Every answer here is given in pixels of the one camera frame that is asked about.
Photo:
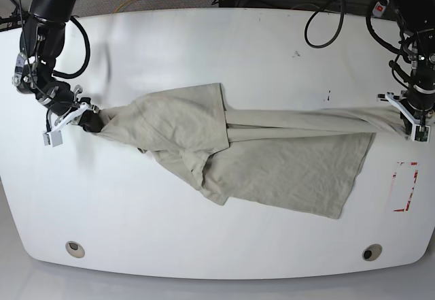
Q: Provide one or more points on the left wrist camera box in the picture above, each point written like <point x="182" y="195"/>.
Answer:
<point x="420" y="133"/>

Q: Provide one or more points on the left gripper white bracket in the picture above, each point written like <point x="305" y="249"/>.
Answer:
<point x="409" y="113"/>

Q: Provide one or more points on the red tape rectangle marking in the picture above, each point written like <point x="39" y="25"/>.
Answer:
<point x="403" y="186"/>

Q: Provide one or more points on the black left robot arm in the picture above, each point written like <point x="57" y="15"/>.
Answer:
<point x="415" y="19"/>

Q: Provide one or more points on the left table cable grommet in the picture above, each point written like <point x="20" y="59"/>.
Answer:
<point x="75" y="249"/>

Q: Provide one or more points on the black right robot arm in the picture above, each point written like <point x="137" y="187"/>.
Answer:
<point x="41" y="42"/>

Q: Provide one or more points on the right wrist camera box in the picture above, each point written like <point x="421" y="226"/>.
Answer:
<point x="52" y="138"/>

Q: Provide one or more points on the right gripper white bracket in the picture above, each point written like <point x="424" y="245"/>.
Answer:
<point x="59" y="99"/>

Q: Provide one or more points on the beige grey T-shirt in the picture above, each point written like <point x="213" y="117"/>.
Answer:
<point x="306" y="161"/>

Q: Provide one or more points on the right table cable grommet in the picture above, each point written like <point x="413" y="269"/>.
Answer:
<point x="372" y="252"/>

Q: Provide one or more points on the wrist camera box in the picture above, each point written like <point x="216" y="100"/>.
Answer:
<point x="420" y="133"/>
<point x="52" y="138"/>

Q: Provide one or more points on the table cable grommet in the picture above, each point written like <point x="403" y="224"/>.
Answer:
<point x="372" y="252"/>
<point x="75" y="249"/>

